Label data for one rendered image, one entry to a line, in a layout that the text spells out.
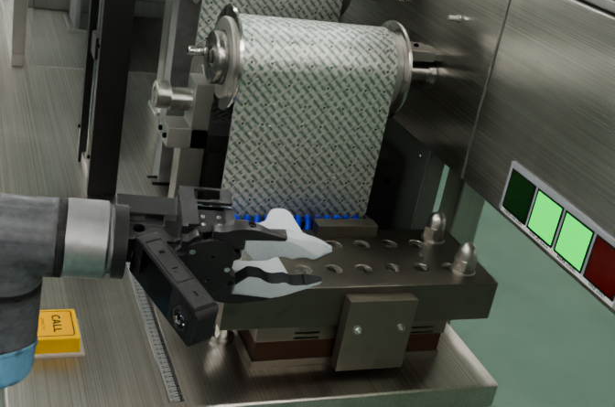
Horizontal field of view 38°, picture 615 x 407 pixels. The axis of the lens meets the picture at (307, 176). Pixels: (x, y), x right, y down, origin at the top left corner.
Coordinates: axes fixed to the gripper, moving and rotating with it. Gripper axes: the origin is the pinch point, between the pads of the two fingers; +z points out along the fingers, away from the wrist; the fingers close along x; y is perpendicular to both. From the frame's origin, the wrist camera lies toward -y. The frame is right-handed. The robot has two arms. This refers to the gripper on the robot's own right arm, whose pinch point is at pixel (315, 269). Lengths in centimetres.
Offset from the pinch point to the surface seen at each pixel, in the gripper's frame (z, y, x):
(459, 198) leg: 44, 53, 30
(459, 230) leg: 46, 52, 36
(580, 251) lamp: 33.3, 6.2, 0.3
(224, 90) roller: -4.3, 41.3, 6.1
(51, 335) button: -24.2, 17.2, 30.6
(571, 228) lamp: 32.9, 9.1, -0.7
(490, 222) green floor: 166, 222, 172
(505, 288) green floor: 148, 165, 158
